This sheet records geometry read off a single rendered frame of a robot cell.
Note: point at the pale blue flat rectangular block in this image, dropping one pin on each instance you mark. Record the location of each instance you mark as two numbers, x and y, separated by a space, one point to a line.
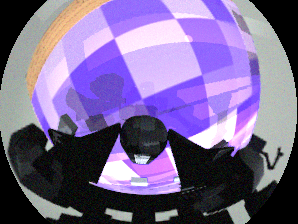
176 180

